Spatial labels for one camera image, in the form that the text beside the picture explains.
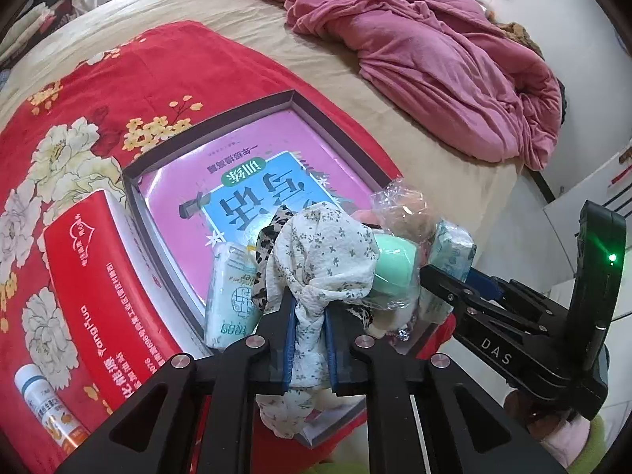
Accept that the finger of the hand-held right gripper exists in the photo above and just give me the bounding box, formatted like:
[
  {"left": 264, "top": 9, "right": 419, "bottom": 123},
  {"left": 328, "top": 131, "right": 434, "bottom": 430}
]
[
  {"left": 419, "top": 264, "right": 495, "bottom": 320},
  {"left": 464, "top": 269, "right": 555, "bottom": 315}
]

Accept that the green seat cushion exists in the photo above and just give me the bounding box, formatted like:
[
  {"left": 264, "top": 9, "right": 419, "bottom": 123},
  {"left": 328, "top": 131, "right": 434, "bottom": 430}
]
[{"left": 587, "top": 415, "right": 629, "bottom": 474}]

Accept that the pink comforter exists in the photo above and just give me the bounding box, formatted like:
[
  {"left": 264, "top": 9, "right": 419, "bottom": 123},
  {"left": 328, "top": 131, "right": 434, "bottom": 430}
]
[{"left": 217, "top": 0, "right": 566, "bottom": 165}]

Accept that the blue white tissue pack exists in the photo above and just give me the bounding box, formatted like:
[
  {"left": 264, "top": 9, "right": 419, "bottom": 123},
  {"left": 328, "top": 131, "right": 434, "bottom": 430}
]
[
  {"left": 419, "top": 220, "right": 478, "bottom": 327},
  {"left": 204, "top": 241, "right": 263, "bottom": 350}
]

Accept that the stack of folded blankets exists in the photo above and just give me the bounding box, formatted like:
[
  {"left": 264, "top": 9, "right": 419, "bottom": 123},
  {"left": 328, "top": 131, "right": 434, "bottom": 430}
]
[{"left": 0, "top": 2, "right": 53, "bottom": 58}]

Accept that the white floral cloth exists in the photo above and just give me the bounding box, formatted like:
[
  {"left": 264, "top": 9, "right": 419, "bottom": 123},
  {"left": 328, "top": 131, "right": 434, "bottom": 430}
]
[{"left": 257, "top": 201, "right": 382, "bottom": 438}]

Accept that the red floral blanket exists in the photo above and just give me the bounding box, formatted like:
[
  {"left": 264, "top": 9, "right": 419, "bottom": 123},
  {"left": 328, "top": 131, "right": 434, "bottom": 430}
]
[{"left": 0, "top": 20, "right": 460, "bottom": 435}]

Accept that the dark shallow box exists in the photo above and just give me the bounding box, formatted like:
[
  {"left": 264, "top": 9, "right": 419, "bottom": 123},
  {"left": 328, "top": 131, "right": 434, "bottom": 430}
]
[{"left": 121, "top": 90, "right": 461, "bottom": 448}]

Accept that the beige sponge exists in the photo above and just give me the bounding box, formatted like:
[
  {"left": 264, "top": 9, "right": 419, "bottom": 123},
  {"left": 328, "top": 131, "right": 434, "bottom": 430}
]
[{"left": 370, "top": 178, "right": 448, "bottom": 248}]

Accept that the white supplement bottle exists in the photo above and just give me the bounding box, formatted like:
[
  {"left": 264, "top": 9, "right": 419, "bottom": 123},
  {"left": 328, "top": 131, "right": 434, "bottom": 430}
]
[{"left": 14, "top": 363, "right": 92, "bottom": 455}]

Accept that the green sponge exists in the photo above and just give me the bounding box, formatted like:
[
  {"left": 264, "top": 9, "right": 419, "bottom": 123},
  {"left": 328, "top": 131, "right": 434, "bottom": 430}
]
[{"left": 368, "top": 234, "right": 421, "bottom": 310}]

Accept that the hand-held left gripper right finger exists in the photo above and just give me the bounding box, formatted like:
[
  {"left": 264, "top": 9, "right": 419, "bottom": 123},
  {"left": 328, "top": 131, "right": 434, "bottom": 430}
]
[{"left": 323, "top": 306, "right": 564, "bottom": 474}]

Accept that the red and white carton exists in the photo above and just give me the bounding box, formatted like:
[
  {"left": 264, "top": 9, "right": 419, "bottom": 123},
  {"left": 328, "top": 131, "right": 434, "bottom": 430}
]
[{"left": 42, "top": 190, "right": 208, "bottom": 416}]

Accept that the person's right hand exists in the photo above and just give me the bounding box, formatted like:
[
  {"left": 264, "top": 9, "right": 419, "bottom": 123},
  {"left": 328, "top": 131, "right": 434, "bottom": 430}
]
[{"left": 504, "top": 387, "right": 588, "bottom": 438}]

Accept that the brown furry cloth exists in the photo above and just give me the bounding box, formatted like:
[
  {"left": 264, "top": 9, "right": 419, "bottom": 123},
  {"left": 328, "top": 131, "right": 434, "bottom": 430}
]
[{"left": 494, "top": 22, "right": 545, "bottom": 58}]

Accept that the leopard print scrunchie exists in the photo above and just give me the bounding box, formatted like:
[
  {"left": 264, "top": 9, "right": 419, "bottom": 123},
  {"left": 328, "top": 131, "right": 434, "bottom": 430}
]
[{"left": 251, "top": 205, "right": 379, "bottom": 335}]

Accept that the beige bed sheet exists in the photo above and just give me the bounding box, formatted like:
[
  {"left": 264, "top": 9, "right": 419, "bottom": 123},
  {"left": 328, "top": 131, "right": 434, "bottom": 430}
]
[{"left": 0, "top": 0, "right": 536, "bottom": 238}]

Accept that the purple book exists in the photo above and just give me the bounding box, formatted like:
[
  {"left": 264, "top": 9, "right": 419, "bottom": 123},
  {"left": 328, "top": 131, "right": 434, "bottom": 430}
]
[{"left": 141, "top": 109, "right": 377, "bottom": 317}]

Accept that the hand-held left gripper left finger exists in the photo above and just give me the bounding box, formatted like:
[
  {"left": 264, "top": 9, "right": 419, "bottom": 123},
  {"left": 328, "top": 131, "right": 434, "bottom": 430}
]
[{"left": 54, "top": 291, "right": 299, "bottom": 474}]

